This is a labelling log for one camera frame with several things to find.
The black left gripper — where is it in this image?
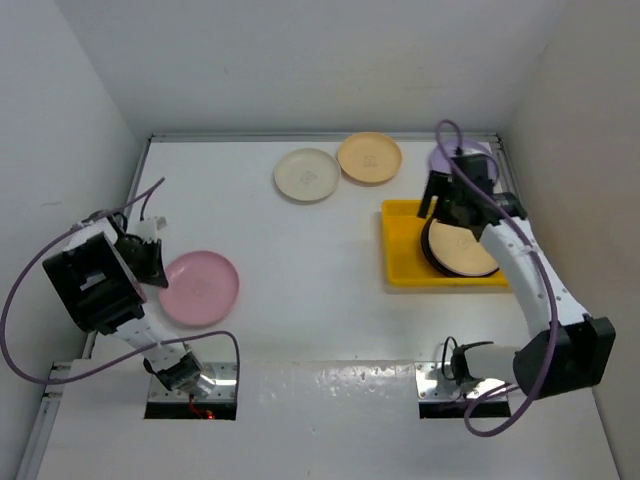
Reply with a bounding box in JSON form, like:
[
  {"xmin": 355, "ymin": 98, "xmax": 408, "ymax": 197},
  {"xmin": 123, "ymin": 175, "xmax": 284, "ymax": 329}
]
[{"xmin": 114, "ymin": 237, "xmax": 169, "ymax": 286}]

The purple plate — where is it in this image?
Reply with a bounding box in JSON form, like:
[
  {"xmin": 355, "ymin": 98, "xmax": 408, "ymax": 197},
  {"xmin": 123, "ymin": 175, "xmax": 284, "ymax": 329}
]
[{"xmin": 429, "ymin": 138, "xmax": 500, "ymax": 184}]

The pink plate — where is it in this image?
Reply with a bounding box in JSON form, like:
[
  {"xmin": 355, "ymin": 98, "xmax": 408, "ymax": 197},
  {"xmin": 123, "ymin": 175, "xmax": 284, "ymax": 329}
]
[{"xmin": 159, "ymin": 250, "xmax": 240, "ymax": 329}]

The steel plate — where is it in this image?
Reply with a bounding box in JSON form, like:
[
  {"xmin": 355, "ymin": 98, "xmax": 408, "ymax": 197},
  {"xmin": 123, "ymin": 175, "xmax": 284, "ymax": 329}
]
[{"xmin": 420, "ymin": 214, "xmax": 501, "ymax": 279}]

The orange plate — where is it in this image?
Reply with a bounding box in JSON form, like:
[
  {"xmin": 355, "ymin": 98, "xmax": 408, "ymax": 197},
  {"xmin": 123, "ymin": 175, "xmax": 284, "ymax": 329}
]
[
  {"xmin": 427, "ymin": 219, "xmax": 499, "ymax": 277},
  {"xmin": 337, "ymin": 132, "xmax": 403, "ymax": 185}
]

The orange plate back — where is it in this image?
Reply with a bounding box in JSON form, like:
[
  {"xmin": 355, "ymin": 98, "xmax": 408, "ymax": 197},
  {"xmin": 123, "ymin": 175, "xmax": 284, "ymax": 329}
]
[{"xmin": 337, "ymin": 132, "xmax": 403, "ymax": 185}]

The cream plate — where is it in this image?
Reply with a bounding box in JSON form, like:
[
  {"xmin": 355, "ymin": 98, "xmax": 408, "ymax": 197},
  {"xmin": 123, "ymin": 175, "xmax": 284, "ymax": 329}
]
[{"xmin": 273, "ymin": 148, "xmax": 341, "ymax": 203}]

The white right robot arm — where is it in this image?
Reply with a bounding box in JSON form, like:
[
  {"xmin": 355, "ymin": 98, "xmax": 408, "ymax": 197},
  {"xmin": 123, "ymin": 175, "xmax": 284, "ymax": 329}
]
[{"xmin": 419, "ymin": 154, "xmax": 616, "ymax": 399}]

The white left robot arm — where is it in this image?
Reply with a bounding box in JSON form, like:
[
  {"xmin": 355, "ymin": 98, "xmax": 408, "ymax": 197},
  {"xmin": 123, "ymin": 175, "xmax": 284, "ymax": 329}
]
[{"xmin": 42, "ymin": 209, "xmax": 239, "ymax": 398}]

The yellow plastic bin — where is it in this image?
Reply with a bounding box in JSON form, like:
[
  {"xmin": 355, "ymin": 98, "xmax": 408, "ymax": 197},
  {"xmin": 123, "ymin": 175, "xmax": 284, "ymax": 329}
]
[{"xmin": 381, "ymin": 199, "xmax": 508, "ymax": 290}]

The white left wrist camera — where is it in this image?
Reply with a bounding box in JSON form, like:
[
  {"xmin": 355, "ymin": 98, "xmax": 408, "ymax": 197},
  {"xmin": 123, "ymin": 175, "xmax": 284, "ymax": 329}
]
[{"xmin": 135, "ymin": 216, "xmax": 167, "ymax": 243}]

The aluminium back rail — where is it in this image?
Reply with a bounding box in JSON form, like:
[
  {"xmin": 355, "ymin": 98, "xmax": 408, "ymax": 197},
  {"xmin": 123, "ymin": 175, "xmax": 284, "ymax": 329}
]
[{"xmin": 148, "ymin": 131, "xmax": 500, "ymax": 143}]

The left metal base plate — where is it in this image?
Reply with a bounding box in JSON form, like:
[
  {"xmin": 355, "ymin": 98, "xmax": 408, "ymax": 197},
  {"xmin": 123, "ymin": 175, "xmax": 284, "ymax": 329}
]
[{"xmin": 147, "ymin": 362, "xmax": 238, "ymax": 404}]

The metal base plate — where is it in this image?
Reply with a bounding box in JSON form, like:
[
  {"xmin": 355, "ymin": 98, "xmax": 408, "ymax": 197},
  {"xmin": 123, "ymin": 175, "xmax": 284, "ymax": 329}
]
[
  {"xmin": 414, "ymin": 361, "xmax": 504, "ymax": 403},
  {"xmin": 147, "ymin": 362, "xmax": 238, "ymax": 404}
]

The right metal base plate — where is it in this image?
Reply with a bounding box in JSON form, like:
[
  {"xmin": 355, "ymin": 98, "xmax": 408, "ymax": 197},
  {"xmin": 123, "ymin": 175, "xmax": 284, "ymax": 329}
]
[{"xmin": 414, "ymin": 361, "xmax": 504, "ymax": 403}]

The aluminium left rail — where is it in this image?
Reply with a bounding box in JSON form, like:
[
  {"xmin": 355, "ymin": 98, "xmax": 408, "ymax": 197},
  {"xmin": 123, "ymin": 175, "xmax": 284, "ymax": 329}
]
[{"xmin": 15, "ymin": 333, "xmax": 96, "ymax": 480}]

